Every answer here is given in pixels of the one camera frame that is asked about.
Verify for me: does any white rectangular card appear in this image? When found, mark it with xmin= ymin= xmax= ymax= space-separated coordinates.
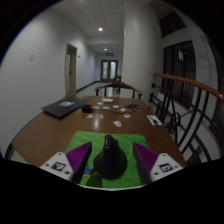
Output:
xmin=146 ymin=114 xmax=163 ymax=126

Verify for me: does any thin black cable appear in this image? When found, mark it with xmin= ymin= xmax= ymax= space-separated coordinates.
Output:
xmin=99 ymin=103 xmax=140 ymax=115

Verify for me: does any dark transom window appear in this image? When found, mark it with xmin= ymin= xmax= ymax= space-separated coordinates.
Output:
xmin=159 ymin=11 xmax=187 ymax=38

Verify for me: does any black vertical computer mouse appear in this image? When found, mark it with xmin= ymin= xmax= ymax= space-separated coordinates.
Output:
xmin=92 ymin=133 xmax=128 ymax=181

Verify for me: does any wooden armchair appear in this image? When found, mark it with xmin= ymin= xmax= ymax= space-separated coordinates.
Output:
xmin=94 ymin=81 xmax=144 ymax=100

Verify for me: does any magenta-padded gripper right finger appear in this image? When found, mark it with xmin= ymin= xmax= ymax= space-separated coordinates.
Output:
xmin=132 ymin=141 xmax=184 ymax=185

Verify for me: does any green mouse pad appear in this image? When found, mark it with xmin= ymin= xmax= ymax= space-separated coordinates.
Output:
xmin=64 ymin=130 xmax=150 ymax=189

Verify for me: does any glass double door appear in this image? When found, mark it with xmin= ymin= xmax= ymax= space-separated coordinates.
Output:
xmin=100 ymin=59 xmax=119 ymax=83

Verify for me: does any black railing with wooden handrail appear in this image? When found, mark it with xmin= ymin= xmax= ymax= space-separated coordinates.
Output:
xmin=148 ymin=73 xmax=224 ymax=168

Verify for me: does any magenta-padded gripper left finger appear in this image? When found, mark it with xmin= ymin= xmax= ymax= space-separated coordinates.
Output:
xmin=39 ymin=141 xmax=93 ymax=185

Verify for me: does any white side door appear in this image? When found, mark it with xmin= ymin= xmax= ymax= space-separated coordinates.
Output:
xmin=64 ymin=43 xmax=79 ymax=96

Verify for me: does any small black box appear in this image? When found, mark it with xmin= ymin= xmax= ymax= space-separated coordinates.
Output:
xmin=81 ymin=104 xmax=93 ymax=114

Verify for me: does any closed black laptop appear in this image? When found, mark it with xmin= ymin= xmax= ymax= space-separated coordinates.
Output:
xmin=41 ymin=97 xmax=92 ymax=120

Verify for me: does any dark large window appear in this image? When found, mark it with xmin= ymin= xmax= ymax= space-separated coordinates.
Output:
xmin=161 ymin=40 xmax=197 ymax=109

